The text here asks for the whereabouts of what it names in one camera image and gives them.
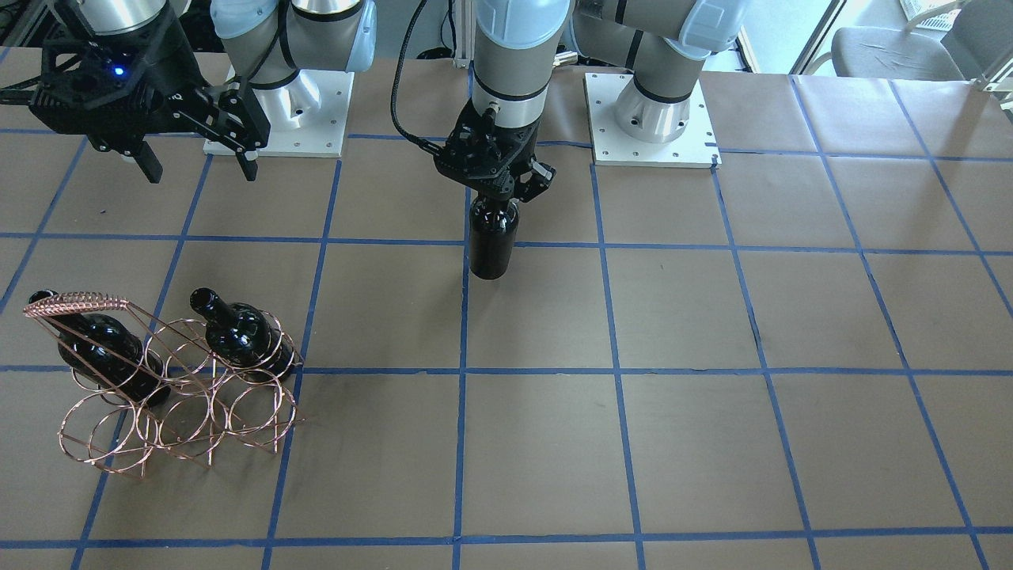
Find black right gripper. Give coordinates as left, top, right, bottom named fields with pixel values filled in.
left=2, top=16, right=271, bottom=184

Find grey office chair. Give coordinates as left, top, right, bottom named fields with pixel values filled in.
left=801, top=1, right=1012, bottom=91

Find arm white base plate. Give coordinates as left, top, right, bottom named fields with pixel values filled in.
left=203, top=66, right=355, bottom=159
left=585, top=73, right=723, bottom=169

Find dark wine bottle in basket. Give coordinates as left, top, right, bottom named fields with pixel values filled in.
left=189, top=287, right=294, bottom=383

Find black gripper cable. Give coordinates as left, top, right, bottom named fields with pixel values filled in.
left=389, top=0, right=446, bottom=154

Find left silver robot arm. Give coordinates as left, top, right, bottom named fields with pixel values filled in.
left=433, top=1, right=750, bottom=203

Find dark wine bottle carried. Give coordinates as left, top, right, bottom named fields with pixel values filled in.
left=468, top=195, right=520, bottom=280

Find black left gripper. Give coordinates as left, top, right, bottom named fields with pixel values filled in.
left=434, top=102, right=556, bottom=203

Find copper wire wine basket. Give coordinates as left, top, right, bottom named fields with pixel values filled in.
left=23, top=294, right=303, bottom=477

